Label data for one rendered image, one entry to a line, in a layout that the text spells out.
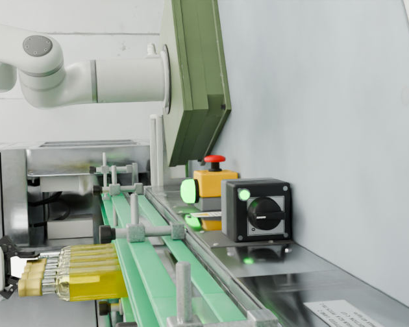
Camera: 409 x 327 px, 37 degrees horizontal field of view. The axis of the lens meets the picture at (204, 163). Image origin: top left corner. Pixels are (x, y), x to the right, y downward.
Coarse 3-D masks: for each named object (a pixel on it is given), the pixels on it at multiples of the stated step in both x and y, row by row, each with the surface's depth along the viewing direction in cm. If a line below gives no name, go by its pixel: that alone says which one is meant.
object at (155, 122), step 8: (152, 120) 172; (160, 120) 158; (152, 128) 172; (160, 128) 158; (152, 136) 173; (160, 136) 158; (152, 144) 173; (160, 144) 157; (152, 152) 173; (160, 152) 157; (152, 160) 173; (160, 160) 157; (152, 168) 173; (160, 168) 157; (152, 176) 174; (160, 176) 158; (152, 184) 174; (160, 184) 158
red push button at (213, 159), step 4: (208, 156) 112; (212, 156) 112; (216, 156) 112; (220, 156) 112; (224, 156) 113; (204, 160) 113; (208, 160) 112; (212, 160) 111; (216, 160) 111; (220, 160) 111; (224, 160) 112; (212, 164) 113; (216, 164) 112; (212, 168) 113; (216, 168) 112
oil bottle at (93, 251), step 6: (66, 252) 138; (72, 252) 137; (78, 252) 137; (84, 252) 137; (90, 252) 137; (96, 252) 137; (102, 252) 137; (108, 252) 137; (114, 252) 137; (60, 258) 136
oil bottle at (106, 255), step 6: (66, 258) 132; (72, 258) 132; (78, 258) 131; (84, 258) 131; (90, 258) 131; (96, 258) 131; (102, 258) 131; (108, 258) 132; (114, 258) 132; (60, 264) 130
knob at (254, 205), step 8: (256, 200) 81; (264, 200) 80; (272, 200) 80; (248, 208) 81; (256, 208) 80; (264, 208) 80; (272, 208) 80; (280, 208) 80; (248, 216) 81; (256, 216) 78; (264, 216) 79; (272, 216) 79; (280, 216) 79; (256, 224) 80; (264, 224) 80; (272, 224) 80
